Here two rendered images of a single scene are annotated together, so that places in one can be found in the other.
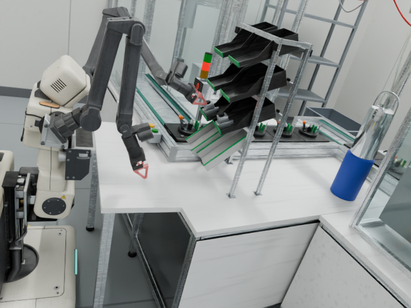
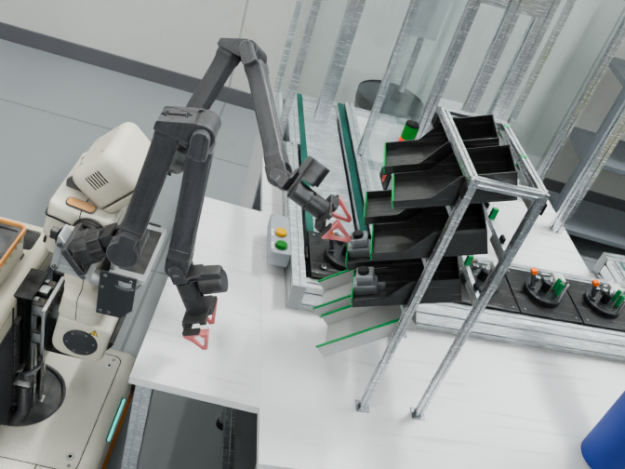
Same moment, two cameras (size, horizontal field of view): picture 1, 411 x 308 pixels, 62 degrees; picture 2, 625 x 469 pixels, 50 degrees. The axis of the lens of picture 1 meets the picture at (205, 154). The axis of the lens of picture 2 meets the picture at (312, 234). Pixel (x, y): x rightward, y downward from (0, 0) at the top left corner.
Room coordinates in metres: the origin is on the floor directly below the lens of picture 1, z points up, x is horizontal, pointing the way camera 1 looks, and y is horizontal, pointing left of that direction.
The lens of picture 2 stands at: (0.15, -0.31, 2.33)
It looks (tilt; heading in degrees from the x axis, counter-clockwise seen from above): 35 degrees down; 18
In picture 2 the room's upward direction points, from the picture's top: 19 degrees clockwise
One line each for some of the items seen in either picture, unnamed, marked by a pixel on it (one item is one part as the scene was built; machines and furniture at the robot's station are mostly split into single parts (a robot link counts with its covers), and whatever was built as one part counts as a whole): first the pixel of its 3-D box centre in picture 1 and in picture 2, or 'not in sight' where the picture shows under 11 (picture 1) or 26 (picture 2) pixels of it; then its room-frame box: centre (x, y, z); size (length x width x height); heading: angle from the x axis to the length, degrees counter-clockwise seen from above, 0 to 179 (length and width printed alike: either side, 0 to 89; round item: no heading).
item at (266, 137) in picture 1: (256, 127); (485, 274); (2.20, -0.29, 1.01); 0.24 x 0.24 x 0.13; 32
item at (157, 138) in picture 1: (150, 130); (278, 239); (1.89, 0.36, 0.93); 0.21 x 0.07 x 0.06; 32
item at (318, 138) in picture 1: (309, 128); (607, 296); (2.46, -0.71, 1.01); 0.24 x 0.24 x 0.13; 32
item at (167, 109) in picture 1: (173, 120); (338, 220); (2.20, 0.27, 0.91); 0.84 x 0.28 x 0.10; 32
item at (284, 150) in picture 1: (250, 140); (468, 293); (2.19, -0.28, 0.91); 1.24 x 0.33 x 0.10; 122
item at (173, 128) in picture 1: (188, 132); (342, 260); (1.94, 0.13, 0.96); 0.24 x 0.24 x 0.02; 32
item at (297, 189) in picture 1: (243, 148); (451, 305); (2.17, -0.24, 0.85); 1.50 x 1.41 x 0.03; 32
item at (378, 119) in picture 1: (375, 124); not in sight; (1.86, -0.86, 1.32); 0.14 x 0.14 x 0.38
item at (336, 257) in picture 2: (189, 130); (344, 255); (1.94, 0.13, 0.98); 0.14 x 0.14 x 0.02
